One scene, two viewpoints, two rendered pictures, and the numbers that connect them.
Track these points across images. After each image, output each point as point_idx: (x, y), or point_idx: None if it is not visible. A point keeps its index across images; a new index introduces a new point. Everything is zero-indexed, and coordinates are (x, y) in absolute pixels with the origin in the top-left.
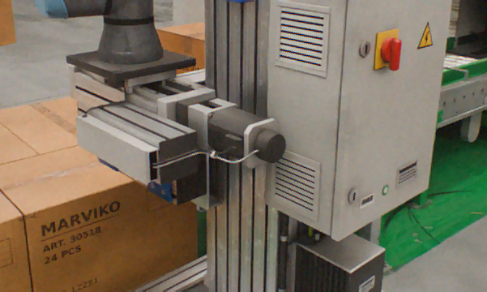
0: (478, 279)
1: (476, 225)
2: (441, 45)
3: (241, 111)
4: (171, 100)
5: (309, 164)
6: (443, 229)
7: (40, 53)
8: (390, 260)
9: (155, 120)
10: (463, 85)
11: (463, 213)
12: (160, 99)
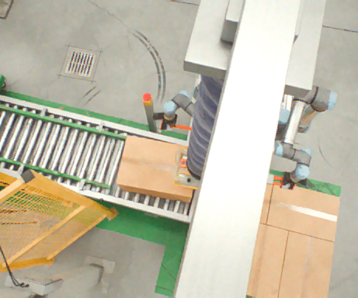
0: (137, 101)
1: (98, 111)
2: None
3: None
4: (282, 102)
5: None
6: (110, 120)
7: None
8: (144, 129)
9: (285, 105)
10: (56, 109)
11: (91, 117)
12: (283, 105)
